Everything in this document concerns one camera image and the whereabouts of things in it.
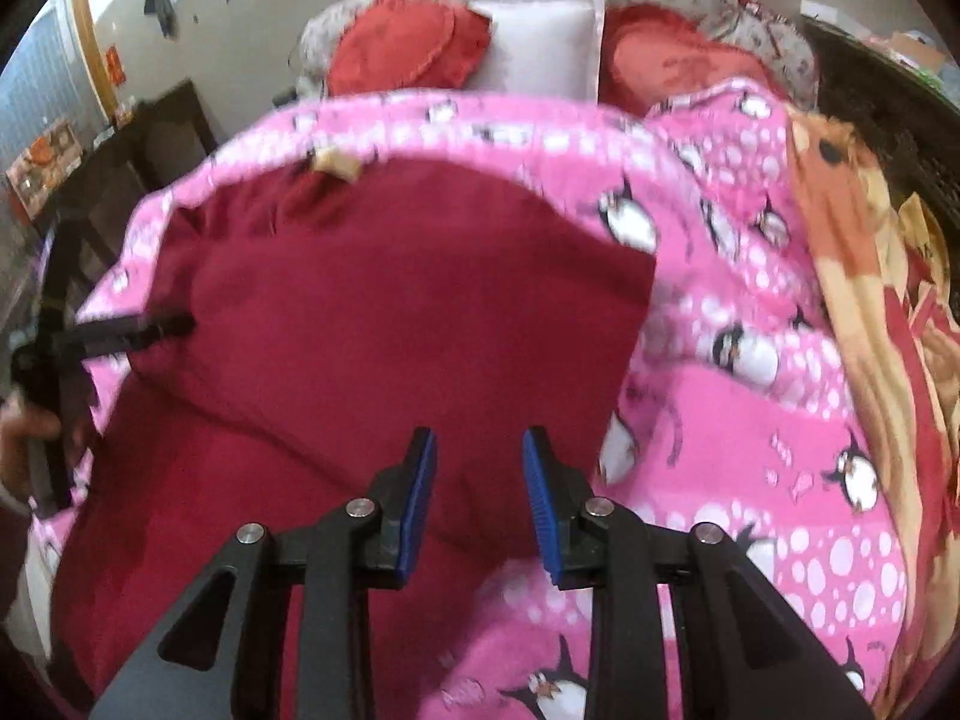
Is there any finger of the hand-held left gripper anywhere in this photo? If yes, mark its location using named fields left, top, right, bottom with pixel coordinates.
left=71, top=311, right=197, bottom=361

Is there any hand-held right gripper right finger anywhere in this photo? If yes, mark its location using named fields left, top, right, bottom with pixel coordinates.
left=522, top=426, right=877, bottom=720

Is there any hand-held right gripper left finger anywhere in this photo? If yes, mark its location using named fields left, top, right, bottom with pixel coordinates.
left=88, top=426, right=438, bottom=720

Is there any dark red garment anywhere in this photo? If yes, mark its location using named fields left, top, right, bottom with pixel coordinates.
left=51, top=159, right=661, bottom=720

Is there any person's left hand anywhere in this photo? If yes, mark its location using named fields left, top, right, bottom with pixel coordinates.
left=0, top=397, right=62, bottom=500

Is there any dark wooden table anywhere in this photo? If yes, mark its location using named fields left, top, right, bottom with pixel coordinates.
left=34, top=79, right=220, bottom=331

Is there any colourful picture box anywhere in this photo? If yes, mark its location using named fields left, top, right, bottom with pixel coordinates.
left=6, top=120, right=83, bottom=222

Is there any pink penguin print blanket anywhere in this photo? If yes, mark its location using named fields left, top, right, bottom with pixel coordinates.
left=30, top=86, right=912, bottom=720

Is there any orange cartoon print blanket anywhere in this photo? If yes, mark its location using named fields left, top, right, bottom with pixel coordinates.
left=784, top=101, right=960, bottom=720

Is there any red heart-shaped cushion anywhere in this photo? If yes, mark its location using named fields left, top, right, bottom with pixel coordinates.
left=327, top=0, right=493, bottom=97

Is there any white pillow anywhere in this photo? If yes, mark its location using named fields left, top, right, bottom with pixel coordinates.
left=469, top=0, right=607, bottom=102

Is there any dark wicker furniture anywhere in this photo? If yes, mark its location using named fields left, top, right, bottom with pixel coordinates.
left=799, top=15, right=960, bottom=241

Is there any dark cloth on wall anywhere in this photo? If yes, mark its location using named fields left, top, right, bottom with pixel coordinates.
left=144, top=0, right=179, bottom=40

